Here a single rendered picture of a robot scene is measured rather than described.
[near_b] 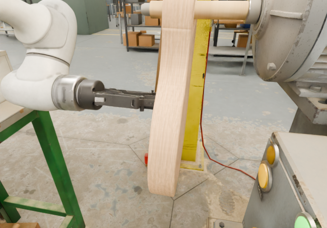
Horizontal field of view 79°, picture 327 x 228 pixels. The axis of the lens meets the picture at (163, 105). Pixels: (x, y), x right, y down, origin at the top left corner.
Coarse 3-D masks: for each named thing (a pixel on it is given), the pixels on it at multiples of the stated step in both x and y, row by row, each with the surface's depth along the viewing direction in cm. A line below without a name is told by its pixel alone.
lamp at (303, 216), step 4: (300, 212) 17; (304, 212) 16; (296, 216) 17; (300, 216) 16; (304, 216) 16; (308, 216) 16; (296, 220) 17; (300, 220) 16; (304, 220) 16; (308, 220) 16; (312, 220) 15; (296, 224) 16; (300, 224) 16; (304, 224) 16; (308, 224) 15; (312, 224) 15
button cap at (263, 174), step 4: (264, 164) 25; (260, 168) 26; (264, 168) 25; (260, 172) 26; (264, 172) 25; (260, 176) 26; (264, 176) 24; (260, 180) 26; (264, 180) 24; (260, 184) 26; (264, 184) 24; (264, 188) 25
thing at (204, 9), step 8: (152, 0) 38; (160, 0) 38; (200, 0) 37; (208, 0) 37; (216, 0) 37; (152, 8) 38; (160, 8) 38; (200, 8) 36; (208, 8) 36; (216, 8) 36; (224, 8) 36; (232, 8) 36; (240, 8) 35; (152, 16) 39; (160, 16) 39; (200, 16) 37; (208, 16) 37; (216, 16) 37; (224, 16) 37; (232, 16) 36; (240, 16) 36
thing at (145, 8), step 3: (144, 3) 39; (147, 3) 39; (141, 6) 39; (144, 6) 38; (147, 6) 38; (141, 9) 39; (144, 9) 39; (147, 9) 38; (141, 12) 39; (144, 12) 39; (147, 12) 39; (144, 15) 40; (147, 15) 39
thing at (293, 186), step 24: (288, 144) 23; (312, 144) 23; (288, 168) 21; (312, 168) 20; (264, 192) 26; (288, 192) 19; (312, 192) 18; (264, 216) 25; (288, 216) 19; (312, 216) 16
